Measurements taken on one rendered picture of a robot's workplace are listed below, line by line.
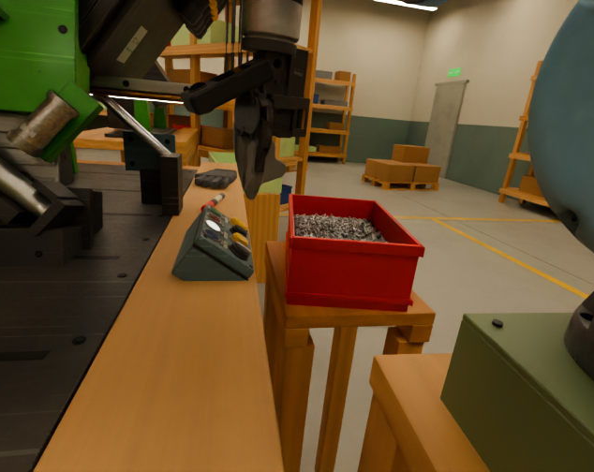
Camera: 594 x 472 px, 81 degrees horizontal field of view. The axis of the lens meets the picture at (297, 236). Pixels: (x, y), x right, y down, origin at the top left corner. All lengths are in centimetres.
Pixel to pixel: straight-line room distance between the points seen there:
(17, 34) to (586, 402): 66
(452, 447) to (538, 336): 11
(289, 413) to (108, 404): 44
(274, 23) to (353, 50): 971
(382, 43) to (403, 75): 100
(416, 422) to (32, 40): 60
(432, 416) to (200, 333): 22
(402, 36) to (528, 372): 1057
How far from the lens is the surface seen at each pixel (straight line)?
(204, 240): 41
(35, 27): 59
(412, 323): 64
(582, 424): 28
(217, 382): 29
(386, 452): 43
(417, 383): 40
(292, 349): 60
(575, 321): 34
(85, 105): 54
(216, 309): 37
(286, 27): 49
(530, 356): 32
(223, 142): 359
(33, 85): 57
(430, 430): 36
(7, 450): 29
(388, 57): 1054
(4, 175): 53
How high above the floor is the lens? 109
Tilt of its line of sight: 19 degrees down
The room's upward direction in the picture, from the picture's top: 5 degrees clockwise
